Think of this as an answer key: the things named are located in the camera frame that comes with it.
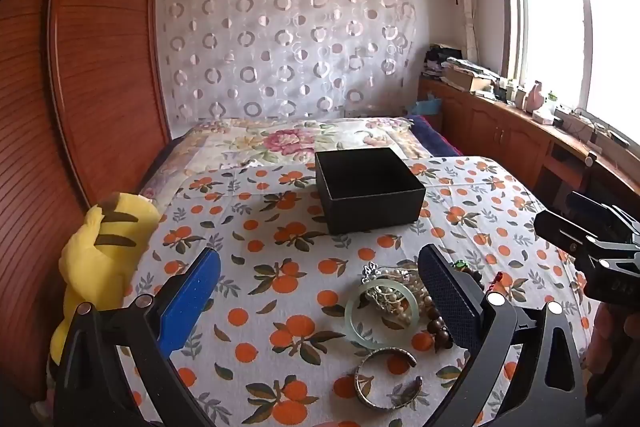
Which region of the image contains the pearl necklace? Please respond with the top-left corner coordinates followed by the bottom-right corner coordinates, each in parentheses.
top-left (377, 267), bottom-right (436, 323)

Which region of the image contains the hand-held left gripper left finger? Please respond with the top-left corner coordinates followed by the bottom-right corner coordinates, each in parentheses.
top-left (52, 247), bottom-right (222, 427)

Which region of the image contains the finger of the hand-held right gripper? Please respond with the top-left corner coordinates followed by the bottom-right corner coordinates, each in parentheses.
top-left (567, 152), bottom-right (640, 242)
top-left (534, 209), bottom-right (640, 274)

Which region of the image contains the light blue bag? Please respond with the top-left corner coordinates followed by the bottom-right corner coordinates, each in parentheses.
top-left (407, 94), bottom-right (444, 118)

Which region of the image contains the circle print sheer curtain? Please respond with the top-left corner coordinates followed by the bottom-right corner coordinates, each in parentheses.
top-left (157, 0), bottom-right (418, 128)

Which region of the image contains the yellow plush toy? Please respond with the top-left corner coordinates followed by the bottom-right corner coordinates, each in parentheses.
top-left (47, 191), bottom-right (163, 368)

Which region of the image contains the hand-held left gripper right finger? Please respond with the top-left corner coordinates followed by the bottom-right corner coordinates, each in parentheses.
top-left (417, 243), bottom-right (588, 427)

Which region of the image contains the silver cuff bangle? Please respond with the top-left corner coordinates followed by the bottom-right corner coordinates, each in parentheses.
top-left (355, 347), bottom-right (423, 410)

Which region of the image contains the wooden cabinet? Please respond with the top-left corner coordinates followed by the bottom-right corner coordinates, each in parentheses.
top-left (417, 77), bottom-right (640, 228)

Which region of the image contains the window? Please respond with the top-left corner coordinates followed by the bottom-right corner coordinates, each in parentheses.
top-left (495, 0), bottom-right (640, 148)

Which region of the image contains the pale jade bangle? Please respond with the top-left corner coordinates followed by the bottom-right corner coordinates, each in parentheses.
top-left (345, 281), bottom-right (426, 349)

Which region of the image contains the brown wooden bead bracelet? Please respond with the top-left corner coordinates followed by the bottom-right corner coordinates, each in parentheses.
top-left (425, 269), bottom-right (483, 350)

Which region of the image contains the orange fruit print blanket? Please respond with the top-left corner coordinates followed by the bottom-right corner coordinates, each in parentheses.
top-left (120, 154), bottom-right (606, 427)

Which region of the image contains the floral quilted pillow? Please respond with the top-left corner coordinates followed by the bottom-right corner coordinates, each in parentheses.
top-left (140, 117), bottom-right (431, 202)

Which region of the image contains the black square box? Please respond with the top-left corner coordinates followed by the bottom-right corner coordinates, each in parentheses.
top-left (314, 147), bottom-right (427, 236)

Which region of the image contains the person's right hand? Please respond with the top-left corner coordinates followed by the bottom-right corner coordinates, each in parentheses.
top-left (585, 306), bottom-right (640, 378)

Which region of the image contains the pile of books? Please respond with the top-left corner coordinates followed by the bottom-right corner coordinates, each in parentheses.
top-left (425, 42), bottom-right (506, 95)

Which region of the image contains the silver hair ornament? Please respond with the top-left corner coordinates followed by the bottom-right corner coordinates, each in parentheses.
top-left (359, 261), bottom-right (416, 323)

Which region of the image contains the pink vase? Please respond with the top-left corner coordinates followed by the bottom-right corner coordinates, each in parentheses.
top-left (524, 80), bottom-right (547, 110)

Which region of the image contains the dark purple blanket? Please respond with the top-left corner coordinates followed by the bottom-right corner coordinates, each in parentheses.
top-left (407, 114), bottom-right (462, 158)

